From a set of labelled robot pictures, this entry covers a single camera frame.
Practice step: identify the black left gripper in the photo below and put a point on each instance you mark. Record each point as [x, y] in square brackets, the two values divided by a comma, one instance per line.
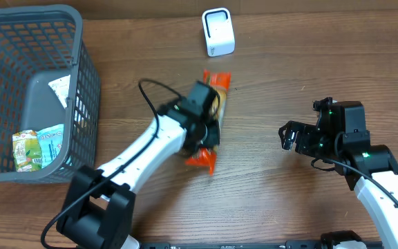
[213, 133]

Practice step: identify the teal wipes packet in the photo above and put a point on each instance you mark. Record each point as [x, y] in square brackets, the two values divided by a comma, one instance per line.
[50, 141]

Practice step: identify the white barcode scanner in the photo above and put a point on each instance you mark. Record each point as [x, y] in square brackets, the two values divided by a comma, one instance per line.
[219, 32]

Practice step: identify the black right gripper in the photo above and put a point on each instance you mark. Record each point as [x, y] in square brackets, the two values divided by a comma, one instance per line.
[305, 131]

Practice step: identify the grey plastic shopping basket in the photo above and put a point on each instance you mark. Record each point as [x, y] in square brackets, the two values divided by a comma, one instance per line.
[39, 44]

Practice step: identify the white tube gold cap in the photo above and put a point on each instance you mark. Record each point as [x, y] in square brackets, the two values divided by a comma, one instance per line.
[61, 87]

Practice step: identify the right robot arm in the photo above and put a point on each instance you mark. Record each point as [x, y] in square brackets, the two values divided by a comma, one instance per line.
[341, 139]

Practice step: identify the spaghetti pack red ends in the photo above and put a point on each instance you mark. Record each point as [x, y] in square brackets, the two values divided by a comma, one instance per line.
[218, 83]

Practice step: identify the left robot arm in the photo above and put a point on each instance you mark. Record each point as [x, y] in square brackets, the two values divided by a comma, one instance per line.
[99, 206]

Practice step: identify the green snack packet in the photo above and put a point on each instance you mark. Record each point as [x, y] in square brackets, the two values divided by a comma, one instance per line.
[26, 151]

